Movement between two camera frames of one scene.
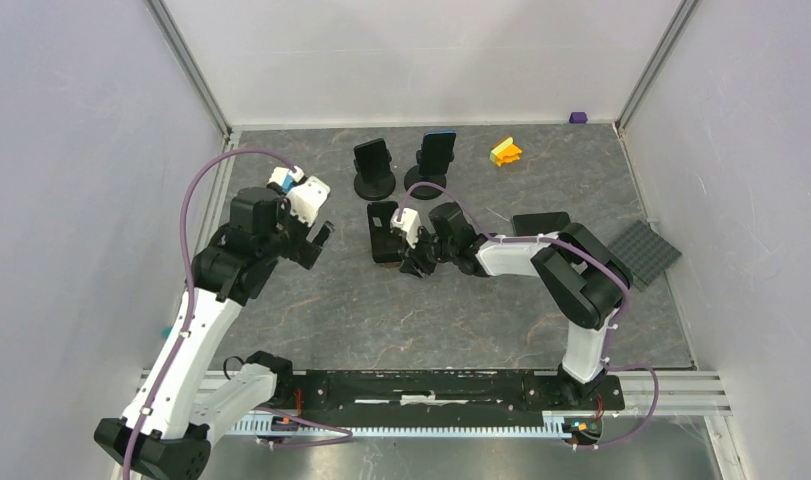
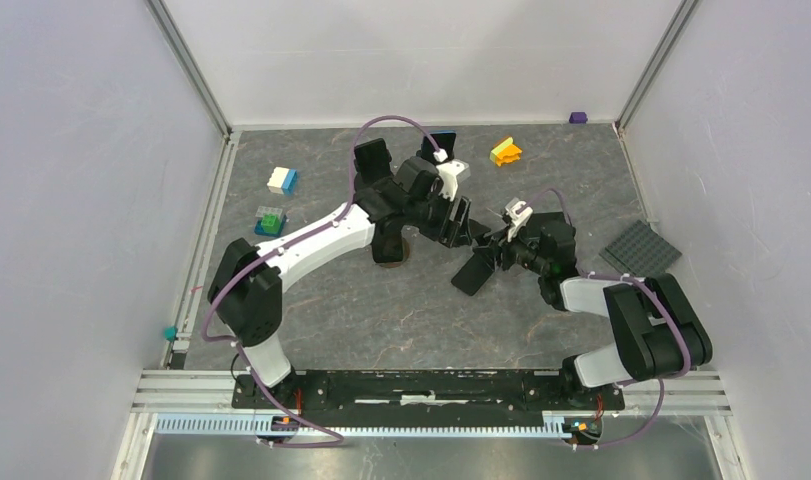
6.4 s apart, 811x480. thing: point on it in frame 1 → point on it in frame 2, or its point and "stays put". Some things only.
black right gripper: x=413 y=261 → x=502 y=245
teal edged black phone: x=373 y=160 stays put
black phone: x=385 y=239 stays put
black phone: x=539 y=223 stays put
